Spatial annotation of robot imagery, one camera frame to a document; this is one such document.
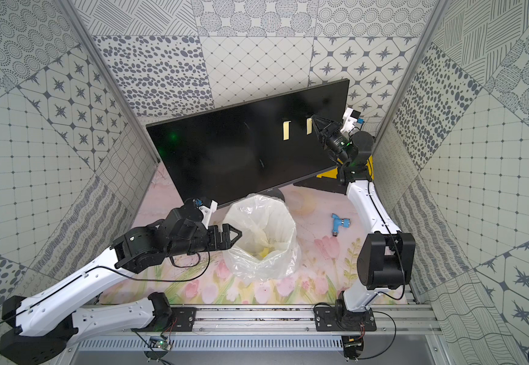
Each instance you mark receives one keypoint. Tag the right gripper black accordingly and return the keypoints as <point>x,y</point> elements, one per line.
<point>328,131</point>

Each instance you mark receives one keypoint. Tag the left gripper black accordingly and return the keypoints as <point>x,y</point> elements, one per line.
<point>214,235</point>

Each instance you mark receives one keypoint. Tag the yellow sticky note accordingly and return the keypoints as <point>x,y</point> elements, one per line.
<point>286,130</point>
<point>309,126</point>

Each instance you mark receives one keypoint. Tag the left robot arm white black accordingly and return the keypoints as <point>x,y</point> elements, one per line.
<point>44,325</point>

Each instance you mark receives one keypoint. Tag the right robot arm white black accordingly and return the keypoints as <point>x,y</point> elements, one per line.
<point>385,260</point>

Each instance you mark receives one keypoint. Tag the black computer monitor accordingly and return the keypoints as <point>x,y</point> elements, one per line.
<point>231,152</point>

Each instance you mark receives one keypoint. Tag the clear plastic trash bag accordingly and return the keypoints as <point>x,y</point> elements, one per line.
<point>268,249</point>

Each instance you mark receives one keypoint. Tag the yellow and black toolbox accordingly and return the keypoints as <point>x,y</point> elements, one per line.
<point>337,180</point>

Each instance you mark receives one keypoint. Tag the blue pipe fitting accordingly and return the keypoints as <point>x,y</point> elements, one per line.
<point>337,223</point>

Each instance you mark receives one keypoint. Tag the small green circuit board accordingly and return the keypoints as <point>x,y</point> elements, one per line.
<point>158,343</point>

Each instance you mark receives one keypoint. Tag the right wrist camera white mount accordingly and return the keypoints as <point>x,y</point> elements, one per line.
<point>352,121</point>

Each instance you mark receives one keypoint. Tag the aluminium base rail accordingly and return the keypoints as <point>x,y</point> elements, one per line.
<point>239,319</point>

